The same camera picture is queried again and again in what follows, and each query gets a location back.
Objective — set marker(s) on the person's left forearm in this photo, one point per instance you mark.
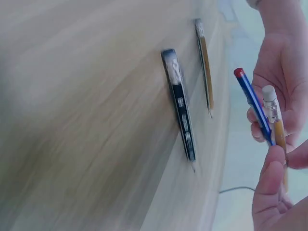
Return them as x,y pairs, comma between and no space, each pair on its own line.
282,16

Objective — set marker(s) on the person's left fingers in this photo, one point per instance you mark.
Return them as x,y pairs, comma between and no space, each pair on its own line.
254,115

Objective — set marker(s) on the yellow pencil with white eraser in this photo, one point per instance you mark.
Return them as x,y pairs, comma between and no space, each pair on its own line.
279,134

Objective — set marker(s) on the blue pen with red end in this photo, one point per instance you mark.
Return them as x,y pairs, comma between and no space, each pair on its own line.
253,99

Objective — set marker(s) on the person's left hand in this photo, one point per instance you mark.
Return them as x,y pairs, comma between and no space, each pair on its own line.
294,72

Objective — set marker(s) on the person's right thumb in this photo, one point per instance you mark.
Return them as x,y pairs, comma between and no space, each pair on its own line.
299,157

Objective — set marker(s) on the black pencil with silver ferrule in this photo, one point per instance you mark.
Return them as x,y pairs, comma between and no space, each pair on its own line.
178,91

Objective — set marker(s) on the person's right hand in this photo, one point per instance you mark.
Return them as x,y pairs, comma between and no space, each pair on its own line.
267,202

